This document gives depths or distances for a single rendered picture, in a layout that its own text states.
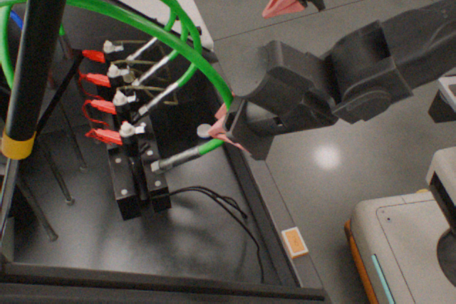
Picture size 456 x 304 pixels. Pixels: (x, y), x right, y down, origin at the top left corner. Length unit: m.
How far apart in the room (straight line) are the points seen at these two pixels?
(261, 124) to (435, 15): 0.22
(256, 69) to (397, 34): 0.14
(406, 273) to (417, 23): 1.26
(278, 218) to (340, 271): 1.06
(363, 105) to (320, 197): 1.61
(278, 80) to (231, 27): 2.45
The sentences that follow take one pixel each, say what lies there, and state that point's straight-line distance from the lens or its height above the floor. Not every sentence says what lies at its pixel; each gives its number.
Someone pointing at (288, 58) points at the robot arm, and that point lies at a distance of 0.46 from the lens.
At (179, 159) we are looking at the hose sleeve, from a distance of 0.70.
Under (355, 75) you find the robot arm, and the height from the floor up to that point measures 1.40.
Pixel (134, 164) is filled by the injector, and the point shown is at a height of 1.02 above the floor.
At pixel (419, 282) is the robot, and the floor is 0.28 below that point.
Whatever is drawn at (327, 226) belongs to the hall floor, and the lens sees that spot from 1.99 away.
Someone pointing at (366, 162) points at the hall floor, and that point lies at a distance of 2.22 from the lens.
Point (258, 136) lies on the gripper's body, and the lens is 0.57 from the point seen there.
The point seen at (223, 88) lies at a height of 1.30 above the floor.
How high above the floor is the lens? 1.69
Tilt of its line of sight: 48 degrees down
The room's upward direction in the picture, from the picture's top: straight up
